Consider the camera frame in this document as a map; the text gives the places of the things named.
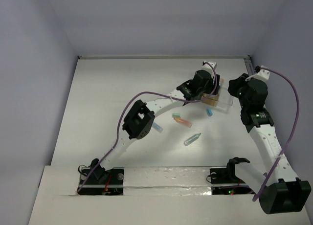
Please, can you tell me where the wooden bin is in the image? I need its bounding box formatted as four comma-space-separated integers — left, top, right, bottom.
202, 78, 224, 106

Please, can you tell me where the clear plastic bin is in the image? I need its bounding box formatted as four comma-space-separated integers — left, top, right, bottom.
213, 86, 233, 113

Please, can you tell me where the small blue eraser cap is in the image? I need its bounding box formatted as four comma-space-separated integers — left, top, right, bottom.
206, 108, 213, 116

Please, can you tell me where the green eraser cap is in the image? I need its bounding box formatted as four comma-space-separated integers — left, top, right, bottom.
172, 113, 181, 118

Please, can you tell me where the orange pencil-shaped case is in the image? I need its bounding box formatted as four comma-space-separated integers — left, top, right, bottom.
174, 117, 192, 128

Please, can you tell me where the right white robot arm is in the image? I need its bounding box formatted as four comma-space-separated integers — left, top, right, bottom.
225, 69, 312, 214

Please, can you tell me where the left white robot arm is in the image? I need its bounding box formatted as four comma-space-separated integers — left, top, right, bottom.
88, 69, 220, 183

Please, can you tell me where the teal pencil-shaped case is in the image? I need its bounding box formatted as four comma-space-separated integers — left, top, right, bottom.
183, 133, 201, 146

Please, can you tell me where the blue pencil-shaped case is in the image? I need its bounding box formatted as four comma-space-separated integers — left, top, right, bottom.
152, 122, 163, 133

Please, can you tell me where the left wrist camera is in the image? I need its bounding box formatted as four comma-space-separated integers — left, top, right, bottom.
202, 61, 217, 70

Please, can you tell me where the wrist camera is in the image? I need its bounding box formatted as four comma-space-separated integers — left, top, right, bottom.
202, 61, 217, 70
245, 66, 270, 83

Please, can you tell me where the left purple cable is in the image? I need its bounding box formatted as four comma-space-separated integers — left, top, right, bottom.
76, 61, 219, 194

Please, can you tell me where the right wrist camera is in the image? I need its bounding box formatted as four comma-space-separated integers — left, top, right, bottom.
245, 66, 270, 83

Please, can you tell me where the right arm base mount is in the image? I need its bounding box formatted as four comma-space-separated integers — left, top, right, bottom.
206, 157, 255, 195

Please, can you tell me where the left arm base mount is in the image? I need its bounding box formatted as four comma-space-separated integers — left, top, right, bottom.
77, 158, 124, 196

